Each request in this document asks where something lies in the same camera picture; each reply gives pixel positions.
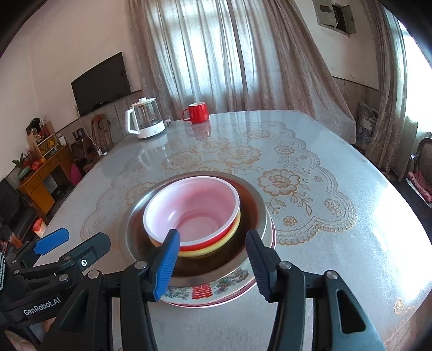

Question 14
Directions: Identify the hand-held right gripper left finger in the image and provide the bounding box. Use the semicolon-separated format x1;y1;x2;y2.
50;229;181;351

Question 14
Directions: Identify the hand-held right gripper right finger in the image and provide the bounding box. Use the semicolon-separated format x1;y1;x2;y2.
245;229;385;351

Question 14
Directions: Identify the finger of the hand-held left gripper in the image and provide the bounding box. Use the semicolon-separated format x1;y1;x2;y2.
7;227;70;269
12;232;112;300

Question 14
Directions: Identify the large white dragon print plate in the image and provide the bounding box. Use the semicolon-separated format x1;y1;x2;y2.
158;216;276;306

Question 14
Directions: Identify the yellow bowl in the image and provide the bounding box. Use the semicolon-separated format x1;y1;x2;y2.
148;209;242;259

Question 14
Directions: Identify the pink rimmed floral plate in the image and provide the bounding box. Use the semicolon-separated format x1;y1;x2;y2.
162;216;277;308

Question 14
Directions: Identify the stainless steel bowl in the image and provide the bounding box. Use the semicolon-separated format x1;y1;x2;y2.
126;171;275;279

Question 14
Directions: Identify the red bowl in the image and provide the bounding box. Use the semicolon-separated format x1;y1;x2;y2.
143;178;241;252

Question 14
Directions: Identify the black sofa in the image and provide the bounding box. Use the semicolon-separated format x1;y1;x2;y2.
0;177;38;244

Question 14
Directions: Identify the yellow wooden cabinet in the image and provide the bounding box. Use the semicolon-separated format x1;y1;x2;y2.
15;145;75;215

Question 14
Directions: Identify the pink bag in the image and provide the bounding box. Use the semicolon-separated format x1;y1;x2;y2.
69;164;83;186

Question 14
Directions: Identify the green potted plant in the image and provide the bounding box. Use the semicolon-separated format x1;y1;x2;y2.
12;153;34;178

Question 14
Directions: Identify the small dark cabinet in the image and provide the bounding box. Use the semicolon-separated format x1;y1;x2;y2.
69;138;89;161

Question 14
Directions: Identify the small wooden ornament shelf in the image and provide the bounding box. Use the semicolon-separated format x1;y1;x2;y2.
26;116;59;157

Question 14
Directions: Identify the white electric glass kettle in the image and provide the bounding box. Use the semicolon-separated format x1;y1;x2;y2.
126;97;167;140

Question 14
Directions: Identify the red mug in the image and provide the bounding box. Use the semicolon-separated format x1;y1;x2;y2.
182;102;210;124

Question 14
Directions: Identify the black flat screen television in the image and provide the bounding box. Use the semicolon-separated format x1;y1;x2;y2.
71;52;131;116

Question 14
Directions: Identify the pink cloth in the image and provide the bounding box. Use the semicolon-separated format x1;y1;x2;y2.
407;170;432;203

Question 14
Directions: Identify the printed grey sack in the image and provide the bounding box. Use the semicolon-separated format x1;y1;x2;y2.
357;101;380;146

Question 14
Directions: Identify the dark armchair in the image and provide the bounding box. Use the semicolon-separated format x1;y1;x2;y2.
401;137;432;211

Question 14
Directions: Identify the wide beige window curtain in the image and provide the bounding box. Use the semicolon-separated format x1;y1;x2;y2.
127;0;356;144

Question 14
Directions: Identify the narrow beige window curtain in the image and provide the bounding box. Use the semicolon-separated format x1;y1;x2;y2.
366;0;410;173

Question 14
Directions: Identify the grey wall electrical box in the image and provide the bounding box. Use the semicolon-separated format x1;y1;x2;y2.
312;0;357;36

